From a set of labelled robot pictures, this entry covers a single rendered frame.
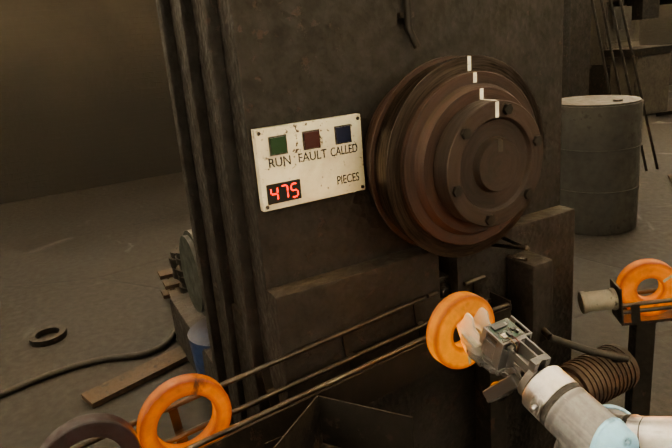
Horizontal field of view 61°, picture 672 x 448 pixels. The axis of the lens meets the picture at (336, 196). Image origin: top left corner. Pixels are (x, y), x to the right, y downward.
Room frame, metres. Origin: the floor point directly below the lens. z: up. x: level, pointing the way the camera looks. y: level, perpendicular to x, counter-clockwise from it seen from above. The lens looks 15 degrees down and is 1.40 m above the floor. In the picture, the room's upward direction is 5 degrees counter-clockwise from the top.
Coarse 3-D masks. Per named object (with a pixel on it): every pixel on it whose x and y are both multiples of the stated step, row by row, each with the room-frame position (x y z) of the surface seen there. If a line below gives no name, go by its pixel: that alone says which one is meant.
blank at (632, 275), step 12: (636, 264) 1.37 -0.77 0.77; (648, 264) 1.36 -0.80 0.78; (660, 264) 1.36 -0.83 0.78; (624, 276) 1.37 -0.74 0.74; (636, 276) 1.36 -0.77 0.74; (648, 276) 1.36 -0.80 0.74; (660, 276) 1.36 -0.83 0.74; (624, 288) 1.37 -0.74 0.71; (636, 288) 1.36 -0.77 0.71; (660, 288) 1.37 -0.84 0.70; (624, 300) 1.37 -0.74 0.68; (636, 300) 1.36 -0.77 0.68; (648, 312) 1.36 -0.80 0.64; (660, 312) 1.36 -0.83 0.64
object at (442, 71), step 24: (432, 72) 1.23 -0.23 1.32; (456, 72) 1.26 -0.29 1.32; (504, 72) 1.33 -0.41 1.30; (408, 96) 1.20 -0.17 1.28; (528, 96) 1.36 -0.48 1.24; (384, 120) 1.24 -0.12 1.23; (408, 120) 1.20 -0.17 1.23; (384, 144) 1.21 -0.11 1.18; (384, 168) 1.18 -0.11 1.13; (384, 192) 1.21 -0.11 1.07; (408, 216) 1.20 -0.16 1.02; (432, 240) 1.23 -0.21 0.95
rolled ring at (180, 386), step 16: (176, 384) 0.97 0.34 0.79; (192, 384) 0.98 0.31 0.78; (208, 384) 1.00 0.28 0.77; (160, 400) 0.95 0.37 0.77; (224, 400) 1.01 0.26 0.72; (144, 416) 0.93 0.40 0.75; (160, 416) 0.95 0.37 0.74; (224, 416) 1.01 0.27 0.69; (144, 432) 0.93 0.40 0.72; (208, 432) 1.00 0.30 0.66
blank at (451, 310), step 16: (448, 304) 1.00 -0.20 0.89; (464, 304) 1.01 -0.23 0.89; (480, 304) 1.03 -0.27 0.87; (432, 320) 1.00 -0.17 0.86; (448, 320) 0.99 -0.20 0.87; (432, 336) 0.99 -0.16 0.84; (448, 336) 0.99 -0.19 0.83; (432, 352) 0.99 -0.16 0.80; (448, 352) 0.99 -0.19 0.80; (464, 352) 1.01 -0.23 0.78
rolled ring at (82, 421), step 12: (72, 420) 0.90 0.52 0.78; (84, 420) 0.90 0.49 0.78; (96, 420) 0.90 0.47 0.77; (108, 420) 0.91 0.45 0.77; (120, 420) 0.93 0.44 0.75; (60, 432) 0.88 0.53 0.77; (72, 432) 0.88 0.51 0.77; (84, 432) 0.89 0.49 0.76; (96, 432) 0.90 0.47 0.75; (108, 432) 0.91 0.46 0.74; (120, 432) 0.92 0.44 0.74; (132, 432) 0.93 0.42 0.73; (48, 444) 0.87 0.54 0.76; (60, 444) 0.87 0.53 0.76; (72, 444) 0.88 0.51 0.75; (120, 444) 0.91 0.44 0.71; (132, 444) 0.92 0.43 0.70
